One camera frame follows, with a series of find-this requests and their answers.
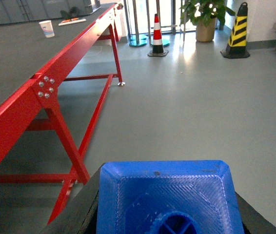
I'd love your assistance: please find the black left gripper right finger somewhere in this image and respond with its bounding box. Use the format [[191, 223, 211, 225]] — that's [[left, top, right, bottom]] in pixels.
[[236, 192, 276, 234]]

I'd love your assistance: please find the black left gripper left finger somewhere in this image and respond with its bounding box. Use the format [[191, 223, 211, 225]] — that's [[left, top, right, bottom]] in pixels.
[[41, 170, 100, 234]]

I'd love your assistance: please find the blue 3D printed part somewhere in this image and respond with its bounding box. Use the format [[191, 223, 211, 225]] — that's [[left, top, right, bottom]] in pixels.
[[97, 160, 244, 234]]

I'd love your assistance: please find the yellow black traffic cone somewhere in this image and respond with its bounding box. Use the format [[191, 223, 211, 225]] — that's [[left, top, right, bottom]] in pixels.
[[220, 2, 250, 59]]

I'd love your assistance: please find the red white traffic cone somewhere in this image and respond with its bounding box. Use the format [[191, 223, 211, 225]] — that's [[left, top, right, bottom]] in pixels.
[[148, 14, 169, 57]]

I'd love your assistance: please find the teal round stand base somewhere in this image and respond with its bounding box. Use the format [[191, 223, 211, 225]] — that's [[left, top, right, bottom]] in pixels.
[[129, 35, 147, 47]]

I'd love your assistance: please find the white paper cup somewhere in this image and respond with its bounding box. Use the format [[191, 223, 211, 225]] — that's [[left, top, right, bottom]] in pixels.
[[39, 20, 55, 38]]

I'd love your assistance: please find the white ruler on table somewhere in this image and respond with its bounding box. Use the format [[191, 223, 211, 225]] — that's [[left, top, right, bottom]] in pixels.
[[58, 18, 87, 26]]

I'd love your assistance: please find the potted green plant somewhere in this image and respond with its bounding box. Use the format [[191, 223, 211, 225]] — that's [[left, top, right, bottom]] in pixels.
[[180, 0, 236, 42]]

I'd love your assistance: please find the grey plastic crate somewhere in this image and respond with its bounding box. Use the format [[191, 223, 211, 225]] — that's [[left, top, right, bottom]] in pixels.
[[0, 0, 101, 24]]

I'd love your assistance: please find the red metal table frame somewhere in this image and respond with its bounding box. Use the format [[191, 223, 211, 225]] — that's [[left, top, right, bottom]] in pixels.
[[0, 3, 123, 221]]

